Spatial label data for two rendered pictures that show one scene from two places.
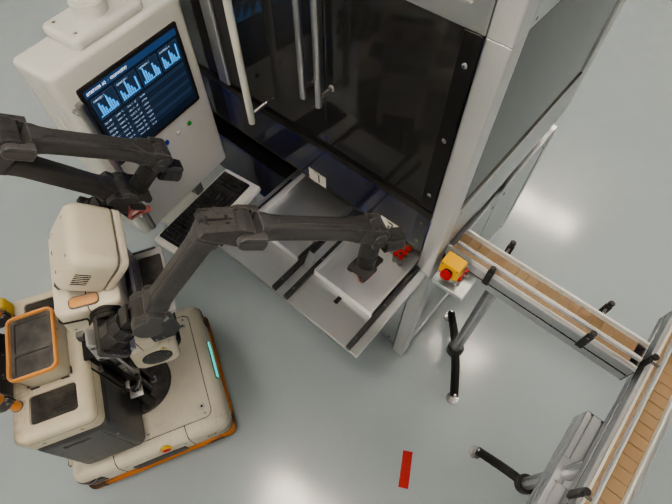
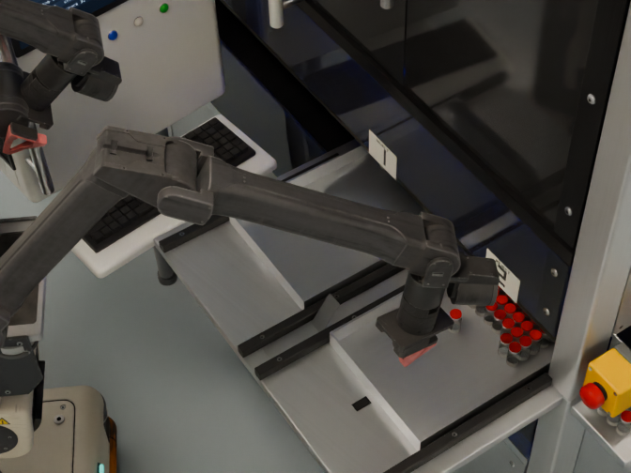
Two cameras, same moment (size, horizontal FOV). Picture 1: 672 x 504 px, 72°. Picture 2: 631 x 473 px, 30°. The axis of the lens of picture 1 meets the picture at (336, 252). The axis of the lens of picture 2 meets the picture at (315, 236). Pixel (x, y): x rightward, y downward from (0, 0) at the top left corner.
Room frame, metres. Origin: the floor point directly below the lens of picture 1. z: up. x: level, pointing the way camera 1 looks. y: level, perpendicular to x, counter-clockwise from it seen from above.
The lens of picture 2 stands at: (-0.33, -0.26, 2.56)
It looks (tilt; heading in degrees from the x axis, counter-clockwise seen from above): 50 degrees down; 18
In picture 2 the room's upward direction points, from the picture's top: 3 degrees counter-clockwise
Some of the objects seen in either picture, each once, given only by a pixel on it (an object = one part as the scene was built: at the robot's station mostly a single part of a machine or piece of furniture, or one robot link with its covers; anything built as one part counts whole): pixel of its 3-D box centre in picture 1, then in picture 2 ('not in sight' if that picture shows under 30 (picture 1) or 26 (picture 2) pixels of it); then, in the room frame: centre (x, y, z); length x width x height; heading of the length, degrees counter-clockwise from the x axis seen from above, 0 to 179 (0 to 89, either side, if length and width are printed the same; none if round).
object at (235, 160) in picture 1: (237, 162); (248, 108); (1.47, 0.46, 0.73); 1.98 x 0.01 x 0.25; 49
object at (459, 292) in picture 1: (456, 276); (628, 416); (0.79, -0.44, 0.87); 0.14 x 0.13 x 0.02; 139
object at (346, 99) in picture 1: (386, 103); (503, 16); (0.97, -0.14, 1.50); 0.43 x 0.01 x 0.59; 49
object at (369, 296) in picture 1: (372, 261); (454, 343); (0.84, -0.13, 0.90); 0.34 x 0.26 x 0.04; 139
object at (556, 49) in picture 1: (561, 57); not in sight; (1.16, -0.65, 1.50); 0.85 x 0.01 x 0.59; 139
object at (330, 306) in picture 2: (300, 269); (301, 327); (0.80, 0.13, 0.91); 0.14 x 0.03 x 0.06; 139
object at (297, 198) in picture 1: (303, 212); (342, 220); (1.06, 0.13, 0.90); 0.34 x 0.26 x 0.04; 139
